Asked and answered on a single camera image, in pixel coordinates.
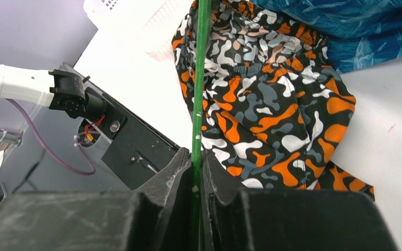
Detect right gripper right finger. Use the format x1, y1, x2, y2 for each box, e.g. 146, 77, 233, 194
200, 150, 398, 250

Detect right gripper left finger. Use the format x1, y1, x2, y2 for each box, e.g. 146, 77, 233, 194
0, 148, 192, 250

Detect camouflage orange black shorts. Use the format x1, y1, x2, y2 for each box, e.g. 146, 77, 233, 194
171, 0, 375, 202

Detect white plastic basket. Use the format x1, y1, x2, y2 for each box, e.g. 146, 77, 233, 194
83, 0, 192, 62

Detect green hanger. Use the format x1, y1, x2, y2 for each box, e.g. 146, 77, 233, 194
189, 0, 211, 250

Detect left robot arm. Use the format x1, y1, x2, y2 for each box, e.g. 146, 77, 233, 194
0, 64, 107, 121

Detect blue patterned shorts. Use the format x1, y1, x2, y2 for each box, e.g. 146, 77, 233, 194
255, 0, 402, 73

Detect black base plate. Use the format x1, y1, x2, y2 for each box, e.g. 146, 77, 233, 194
62, 62, 183, 190

